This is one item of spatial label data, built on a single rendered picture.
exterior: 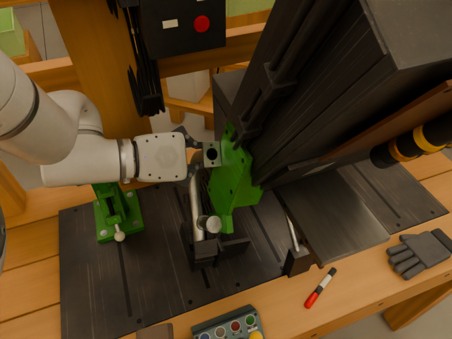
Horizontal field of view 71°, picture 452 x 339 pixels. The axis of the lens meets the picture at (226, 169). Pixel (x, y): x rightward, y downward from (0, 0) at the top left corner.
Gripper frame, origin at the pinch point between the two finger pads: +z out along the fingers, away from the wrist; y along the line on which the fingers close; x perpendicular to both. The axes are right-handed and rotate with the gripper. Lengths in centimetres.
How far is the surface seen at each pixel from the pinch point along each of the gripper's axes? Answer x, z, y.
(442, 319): 35, 134, -88
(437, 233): -10, 62, -26
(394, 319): 40, 106, -83
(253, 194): -5.2, 8.7, -9.4
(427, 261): -13, 54, -31
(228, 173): -5.4, 2.8, -4.4
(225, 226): -2.4, 2.5, -15.9
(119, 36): 8.7, -15.1, 28.0
